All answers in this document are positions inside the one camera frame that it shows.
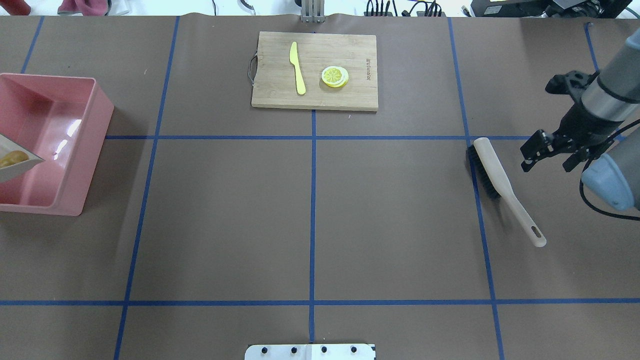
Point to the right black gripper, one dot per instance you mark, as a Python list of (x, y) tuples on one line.
[(576, 121)]

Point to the beige hand brush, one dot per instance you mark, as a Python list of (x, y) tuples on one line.
[(497, 185)]

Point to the beige plastic dustpan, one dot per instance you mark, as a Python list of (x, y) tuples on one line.
[(7, 145)]

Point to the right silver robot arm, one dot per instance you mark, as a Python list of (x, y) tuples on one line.
[(613, 174)]

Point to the pink plastic bin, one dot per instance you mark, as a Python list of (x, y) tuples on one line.
[(60, 123)]

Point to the yellow lemon slice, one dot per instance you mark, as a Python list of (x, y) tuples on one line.
[(335, 76)]

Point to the yellow plastic knife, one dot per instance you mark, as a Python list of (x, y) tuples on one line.
[(300, 85)]

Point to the bamboo cutting board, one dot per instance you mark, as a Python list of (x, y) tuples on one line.
[(274, 79)]

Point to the pink cloth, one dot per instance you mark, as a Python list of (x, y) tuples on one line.
[(85, 7)]

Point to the tan toy ginger root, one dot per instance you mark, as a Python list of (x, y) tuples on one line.
[(12, 158)]

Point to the red water bottle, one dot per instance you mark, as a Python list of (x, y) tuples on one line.
[(16, 7)]

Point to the aluminium frame post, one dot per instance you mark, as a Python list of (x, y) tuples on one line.
[(312, 11)]

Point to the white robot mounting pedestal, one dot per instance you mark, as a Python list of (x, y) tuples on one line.
[(311, 351)]

